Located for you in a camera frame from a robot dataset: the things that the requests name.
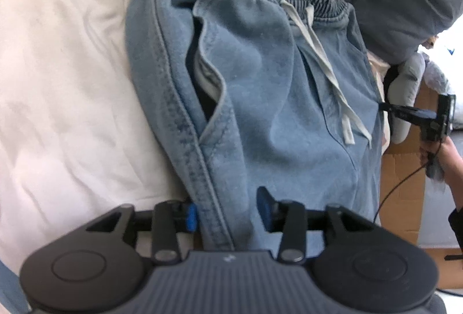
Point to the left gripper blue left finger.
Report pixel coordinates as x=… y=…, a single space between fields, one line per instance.
x=191 y=218

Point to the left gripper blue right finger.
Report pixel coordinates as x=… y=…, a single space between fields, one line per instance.
x=268 y=209

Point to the blue-grey denim pants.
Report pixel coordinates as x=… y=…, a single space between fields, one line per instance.
x=249 y=93

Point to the person's right hand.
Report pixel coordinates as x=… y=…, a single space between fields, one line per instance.
x=450 y=160

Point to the grey U-shaped neck pillow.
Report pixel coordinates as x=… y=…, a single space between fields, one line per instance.
x=403 y=91

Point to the cream bear-print quilt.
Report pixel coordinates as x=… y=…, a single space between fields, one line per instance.
x=74 y=140

